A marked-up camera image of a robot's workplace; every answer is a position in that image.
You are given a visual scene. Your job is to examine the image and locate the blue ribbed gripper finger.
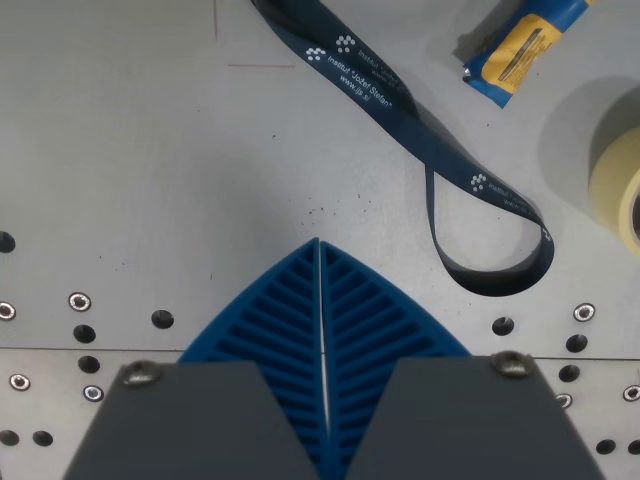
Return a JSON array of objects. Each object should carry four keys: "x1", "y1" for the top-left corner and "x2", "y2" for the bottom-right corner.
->
[
  {"x1": 319, "y1": 240, "x2": 609, "y2": 480},
  {"x1": 62, "y1": 237, "x2": 332, "y2": 480}
]

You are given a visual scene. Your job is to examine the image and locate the blue and yellow packet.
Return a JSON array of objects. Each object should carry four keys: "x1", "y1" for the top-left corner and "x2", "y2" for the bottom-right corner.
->
[{"x1": 457, "y1": 0, "x2": 599, "y2": 110}]

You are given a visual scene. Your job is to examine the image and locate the dark blue printed lanyard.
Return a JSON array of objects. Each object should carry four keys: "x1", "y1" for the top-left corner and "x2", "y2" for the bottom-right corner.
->
[{"x1": 249, "y1": 0, "x2": 556, "y2": 297}]

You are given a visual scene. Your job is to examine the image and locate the cream masking tape roll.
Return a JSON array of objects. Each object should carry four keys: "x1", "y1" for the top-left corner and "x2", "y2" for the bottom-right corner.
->
[{"x1": 588, "y1": 124, "x2": 640, "y2": 256}]

